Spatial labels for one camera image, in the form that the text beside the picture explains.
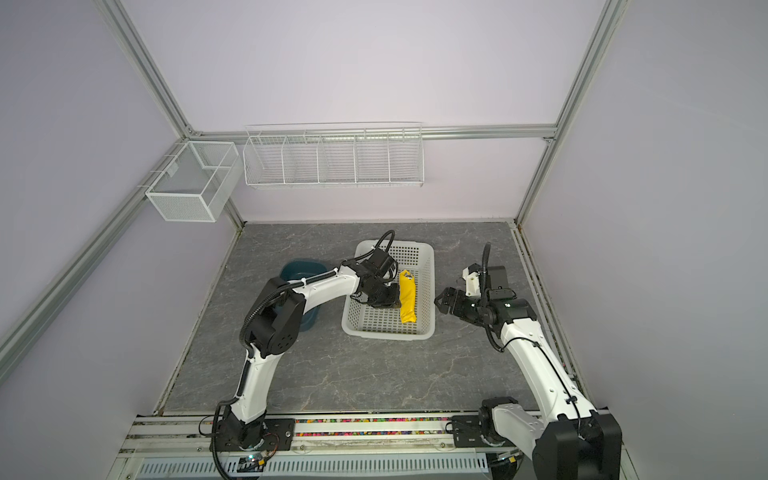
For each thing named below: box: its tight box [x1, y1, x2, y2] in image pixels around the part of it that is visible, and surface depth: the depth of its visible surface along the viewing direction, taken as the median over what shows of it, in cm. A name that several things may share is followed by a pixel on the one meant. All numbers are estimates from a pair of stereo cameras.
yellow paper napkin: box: [399, 269, 418, 324], surface depth 96 cm
